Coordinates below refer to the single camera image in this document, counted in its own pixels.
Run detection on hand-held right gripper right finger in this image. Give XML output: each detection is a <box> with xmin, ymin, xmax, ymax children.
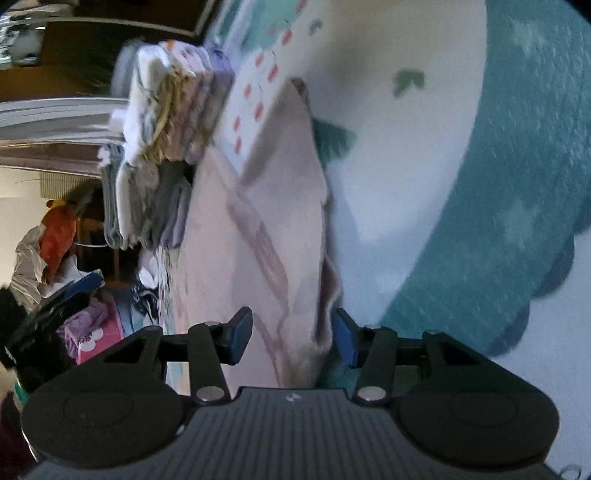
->
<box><xmin>331</xmin><ymin>308</ymin><xmax>488</xmax><ymax>408</ymax></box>

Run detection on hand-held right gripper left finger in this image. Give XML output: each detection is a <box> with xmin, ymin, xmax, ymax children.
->
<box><xmin>99</xmin><ymin>307</ymin><xmax>254</xmax><ymax>407</ymax></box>

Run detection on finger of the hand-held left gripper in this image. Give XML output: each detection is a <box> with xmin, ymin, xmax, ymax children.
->
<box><xmin>44</xmin><ymin>271</ymin><xmax>105</xmax><ymax>315</ymax></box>

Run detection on pale pink shirt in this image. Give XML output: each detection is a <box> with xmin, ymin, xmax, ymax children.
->
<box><xmin>171</xmin><ymin>78</ymin><xmax>345</xmax><ymax>398</ymax></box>

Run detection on pile of patterned unfolded clothes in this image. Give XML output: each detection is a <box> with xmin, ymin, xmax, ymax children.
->
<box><xmin>130</xmin><ymin>247</ymin><xmax>174</xmax><ymax>326</ymax></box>

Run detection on stack of grey folded clothes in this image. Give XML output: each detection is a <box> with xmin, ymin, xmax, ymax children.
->
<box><xmin>98</xmin><ymin>142</ymin><xmax>194</xmax><ymax>251</ymax></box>

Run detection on stack of pastel folded clothes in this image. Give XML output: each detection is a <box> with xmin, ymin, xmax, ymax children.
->
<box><xmin>110</xmin><ymin>39</ymin><xmax>237</xmax><ymax>166</ymax></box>

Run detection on wooden chair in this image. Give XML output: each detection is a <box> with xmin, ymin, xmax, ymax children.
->
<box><xmin>73</xmin><ymin>216</ymin><xmax>122</xmax><ymax>289</ymax></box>

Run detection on purple cloth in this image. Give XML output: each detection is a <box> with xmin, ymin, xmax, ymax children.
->
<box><xmin>56</xmin><ymin>299</ymin><xmax>110</xmax><ymax>340</ymax></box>

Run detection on silver white cloth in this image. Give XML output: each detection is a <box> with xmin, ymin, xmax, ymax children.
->
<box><xmin>8</xmin><ymin>225</ymin><xmax>54</xmax><ymax>312</ymax></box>

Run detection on pink flower print cloth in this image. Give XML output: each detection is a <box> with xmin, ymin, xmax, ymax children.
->
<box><xmin>74</xmin><ymin>316</ymin><xmax>125</xmax><ymax>366</ymax></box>

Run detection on printed blanket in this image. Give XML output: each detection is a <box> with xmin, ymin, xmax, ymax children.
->
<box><xmin>164</xmin><ymin>0</ymin><xmax>591</xmax><ymax>480</ymax></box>

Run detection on dark wooden cabinet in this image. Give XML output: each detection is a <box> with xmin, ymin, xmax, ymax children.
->
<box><xmin>39</xmin><ymin>0</ymin><xmax>220</xmax><ymax>100</ymax></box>

